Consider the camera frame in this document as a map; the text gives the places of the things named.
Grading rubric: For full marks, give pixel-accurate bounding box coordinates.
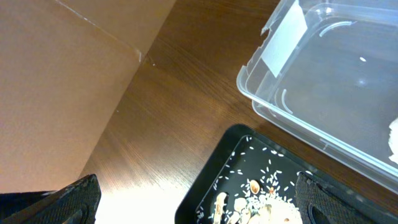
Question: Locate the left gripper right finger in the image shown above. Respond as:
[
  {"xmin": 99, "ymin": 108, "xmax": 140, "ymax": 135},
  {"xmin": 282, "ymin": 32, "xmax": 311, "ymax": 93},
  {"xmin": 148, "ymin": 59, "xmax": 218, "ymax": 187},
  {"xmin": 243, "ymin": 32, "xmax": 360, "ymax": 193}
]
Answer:
[{"xmin": 295, "ymin": 172, "xmax": 397, "ymax": 224}]

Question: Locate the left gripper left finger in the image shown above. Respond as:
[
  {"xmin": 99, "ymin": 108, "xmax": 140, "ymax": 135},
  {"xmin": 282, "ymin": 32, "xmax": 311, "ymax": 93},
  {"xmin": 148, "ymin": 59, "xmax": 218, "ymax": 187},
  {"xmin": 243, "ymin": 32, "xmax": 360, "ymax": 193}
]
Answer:
[{"xmin": 1, "ymin": 174, "xmax": 101, "ymax": 224}]

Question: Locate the food scraps pile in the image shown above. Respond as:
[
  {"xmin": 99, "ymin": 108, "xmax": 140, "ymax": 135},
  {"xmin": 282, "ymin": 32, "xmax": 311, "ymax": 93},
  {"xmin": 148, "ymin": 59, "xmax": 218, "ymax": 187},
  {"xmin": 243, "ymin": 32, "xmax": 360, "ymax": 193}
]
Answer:
[{"xmin": 195, "ymin": 135, "xmax": 315, "ymax": 224}]

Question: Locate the white tissue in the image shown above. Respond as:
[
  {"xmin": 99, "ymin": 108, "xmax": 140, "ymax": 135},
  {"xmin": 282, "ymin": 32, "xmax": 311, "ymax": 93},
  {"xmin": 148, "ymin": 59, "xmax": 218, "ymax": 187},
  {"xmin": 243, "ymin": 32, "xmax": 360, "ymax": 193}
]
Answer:
[{"xmin": 388, "ymin": 119, "xmax": 398, "ymax": 163}]

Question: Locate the black rectangular tray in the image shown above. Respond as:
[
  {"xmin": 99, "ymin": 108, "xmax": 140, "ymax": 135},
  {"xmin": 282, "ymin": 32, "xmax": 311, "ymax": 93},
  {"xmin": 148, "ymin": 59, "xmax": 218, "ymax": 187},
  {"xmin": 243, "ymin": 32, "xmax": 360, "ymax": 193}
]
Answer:
[{"xmin": 175, "ymin": 124, "xmax": 397, "ymax": 223}]

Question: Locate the clear plastic bin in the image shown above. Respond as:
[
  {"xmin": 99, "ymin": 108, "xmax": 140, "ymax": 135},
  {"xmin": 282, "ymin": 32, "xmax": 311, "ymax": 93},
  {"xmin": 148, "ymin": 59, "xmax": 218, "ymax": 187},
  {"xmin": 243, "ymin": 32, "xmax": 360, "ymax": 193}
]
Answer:
[{"xmin": 236, "ymin": 0, "xmax": 397, "ymax": 192}]

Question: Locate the white label on bin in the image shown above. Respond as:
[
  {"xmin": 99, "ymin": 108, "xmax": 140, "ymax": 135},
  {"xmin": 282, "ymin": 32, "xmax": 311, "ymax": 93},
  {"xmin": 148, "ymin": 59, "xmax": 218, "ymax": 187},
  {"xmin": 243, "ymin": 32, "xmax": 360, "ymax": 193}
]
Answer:
[{"xmin": 261, "ymin": 0, "xmax": 308, "ymax": 78}]

